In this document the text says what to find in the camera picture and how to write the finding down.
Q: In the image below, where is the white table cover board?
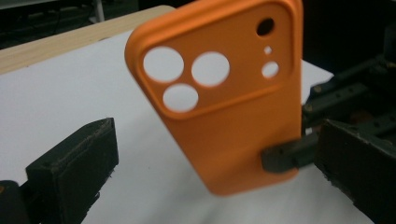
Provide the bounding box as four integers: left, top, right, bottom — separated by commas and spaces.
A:
0, 29, 375, 224

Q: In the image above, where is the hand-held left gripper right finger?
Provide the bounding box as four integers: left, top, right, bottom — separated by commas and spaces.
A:
313, 119, 396, 224

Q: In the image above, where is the orange phone case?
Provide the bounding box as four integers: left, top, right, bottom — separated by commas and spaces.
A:
124, 0, 304, 197

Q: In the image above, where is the wooden table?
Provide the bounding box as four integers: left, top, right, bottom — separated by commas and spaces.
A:
0, 4, 176, 76

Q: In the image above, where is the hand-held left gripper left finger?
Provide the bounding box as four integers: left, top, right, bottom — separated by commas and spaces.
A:
25, 117, 120, 224

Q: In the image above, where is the white metal desk frame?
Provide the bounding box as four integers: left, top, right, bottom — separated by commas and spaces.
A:
92, 0, 106, 23

